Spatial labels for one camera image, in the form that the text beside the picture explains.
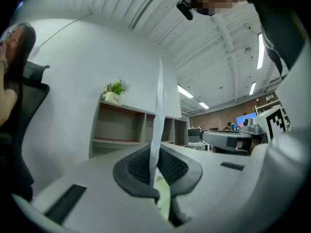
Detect grey wooden shelf unit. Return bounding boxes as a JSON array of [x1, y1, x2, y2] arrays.
[[88, 93, 190, 159]]

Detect white metal rack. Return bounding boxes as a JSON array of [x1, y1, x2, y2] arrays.
[[254, 100, 284, 118]]

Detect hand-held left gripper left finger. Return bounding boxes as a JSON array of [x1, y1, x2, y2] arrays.
[[30, 142, 175, 233]]

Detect white wall cable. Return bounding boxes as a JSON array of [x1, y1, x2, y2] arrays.
[[30, 13, 94, 59]]

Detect white A4 paper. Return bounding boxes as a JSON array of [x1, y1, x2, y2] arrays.
[[148, 57, 167, 188]]

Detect cream pot with pink flowers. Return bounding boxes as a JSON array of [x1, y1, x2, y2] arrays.
[[102, 77, 131, 106]]

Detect black head-worn camera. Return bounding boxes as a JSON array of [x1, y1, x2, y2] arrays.
[[176, 0, 194, 21]]

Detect blue monitor screen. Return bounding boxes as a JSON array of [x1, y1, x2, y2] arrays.
[[236, 112, 258, 127]]

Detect black office chair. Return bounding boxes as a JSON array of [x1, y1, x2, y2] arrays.
[[0, 61, 51, 202]]

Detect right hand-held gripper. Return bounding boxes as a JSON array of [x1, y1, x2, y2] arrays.
[[200, 105, 292, 148]]

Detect person's black clothing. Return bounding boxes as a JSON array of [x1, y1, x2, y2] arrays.
[[242, 0, 306, 79]]

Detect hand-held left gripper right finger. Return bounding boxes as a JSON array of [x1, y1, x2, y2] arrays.
[[157, 142, 253, 228]]

